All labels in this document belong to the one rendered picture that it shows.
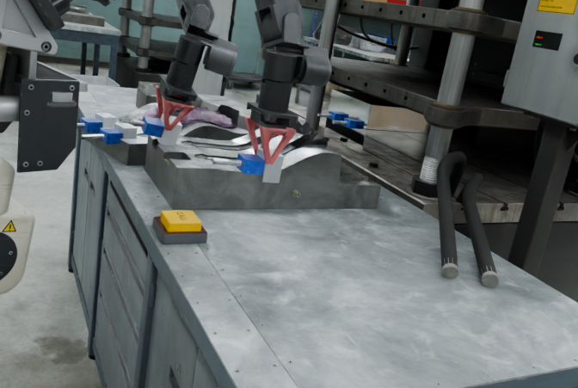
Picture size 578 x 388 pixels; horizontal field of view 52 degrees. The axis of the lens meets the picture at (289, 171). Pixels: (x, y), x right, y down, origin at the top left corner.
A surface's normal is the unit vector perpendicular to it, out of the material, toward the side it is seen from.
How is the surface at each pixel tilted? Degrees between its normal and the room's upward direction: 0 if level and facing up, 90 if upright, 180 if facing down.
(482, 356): 0
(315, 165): 90
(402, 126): 90
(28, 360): 0
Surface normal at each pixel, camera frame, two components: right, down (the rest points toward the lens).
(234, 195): 0.43, 0.31
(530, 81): -0.89, -0.03
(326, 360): 0.16, -0.95
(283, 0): 0.51, 0.05
